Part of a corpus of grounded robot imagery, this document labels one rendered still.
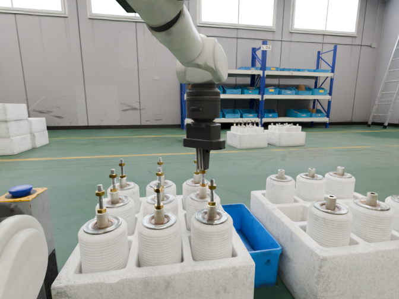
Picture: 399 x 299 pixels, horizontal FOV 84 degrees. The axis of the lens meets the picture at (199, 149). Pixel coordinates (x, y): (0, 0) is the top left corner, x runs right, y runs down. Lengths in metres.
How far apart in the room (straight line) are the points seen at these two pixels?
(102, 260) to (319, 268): 0.46
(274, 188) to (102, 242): 0.55
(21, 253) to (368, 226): 0.68
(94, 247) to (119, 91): 5.26
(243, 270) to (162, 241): 0.18
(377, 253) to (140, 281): 0.52
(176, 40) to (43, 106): 5.76
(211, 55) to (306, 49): 6.51
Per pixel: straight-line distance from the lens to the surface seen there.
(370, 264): 0.69
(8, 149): 3.09
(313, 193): 0.87
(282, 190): 0.80
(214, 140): 0.55
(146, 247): 0.50
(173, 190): 0.71
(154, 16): 0.39
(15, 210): 0.34
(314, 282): 0.64
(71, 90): 5.90
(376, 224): 0.70
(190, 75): 0.57
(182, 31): 0.42
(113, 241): 0.51
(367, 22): 8.29
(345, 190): 0.94
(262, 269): 0.71
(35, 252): 0.32
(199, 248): 0.52
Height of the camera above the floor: 0.50
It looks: 11 degrees down
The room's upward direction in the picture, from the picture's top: straight up
